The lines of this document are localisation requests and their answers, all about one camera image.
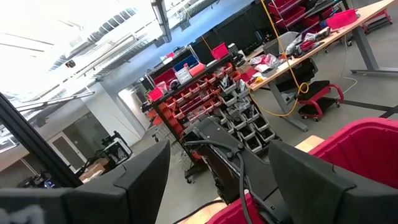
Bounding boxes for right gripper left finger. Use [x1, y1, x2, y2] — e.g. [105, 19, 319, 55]
[0, 139, 171, 224]

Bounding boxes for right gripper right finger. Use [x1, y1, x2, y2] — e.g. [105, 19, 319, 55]
[269, 139, 398, 224]

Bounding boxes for red plastic bin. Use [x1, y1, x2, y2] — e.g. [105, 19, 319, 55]
[206, 117, 398, 224]

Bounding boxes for blue storage bin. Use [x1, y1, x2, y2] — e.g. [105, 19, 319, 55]
[173, 55, 200, 72]

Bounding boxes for red storage bin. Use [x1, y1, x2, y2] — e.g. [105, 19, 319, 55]
[211, 42, 230, 60]
[326, 9, 359, 30]

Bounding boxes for brown cardboard box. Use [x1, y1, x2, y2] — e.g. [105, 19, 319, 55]
[78, 162, 107, 184]

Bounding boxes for black white machine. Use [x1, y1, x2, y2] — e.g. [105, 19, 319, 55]
[101, 130, 134, 166]

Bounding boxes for red creeper stool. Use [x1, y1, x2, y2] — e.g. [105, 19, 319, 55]
[362, 8, 393, 34]
[297, 80, 345, 123]

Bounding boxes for parts rack with bins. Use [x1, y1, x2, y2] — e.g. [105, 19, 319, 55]
[141, 43, 278, 184]

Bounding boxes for wooden desk grey legs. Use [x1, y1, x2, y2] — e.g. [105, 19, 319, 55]
[245, 0, 398, 132]

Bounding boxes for stacked red bins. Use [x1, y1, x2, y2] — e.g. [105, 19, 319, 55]
[267, 0, 338, 29]

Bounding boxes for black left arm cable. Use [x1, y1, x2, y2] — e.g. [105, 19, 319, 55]
[183, 139, 259, 224]

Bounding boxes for black frame beam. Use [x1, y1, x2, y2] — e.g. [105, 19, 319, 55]
[0, 92, 84, 189]

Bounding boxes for white cable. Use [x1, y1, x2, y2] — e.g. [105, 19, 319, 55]
[340, 34, 358, 95]

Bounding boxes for yellow extension cable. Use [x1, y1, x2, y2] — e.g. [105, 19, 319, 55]
[248, 0, 310, 118]

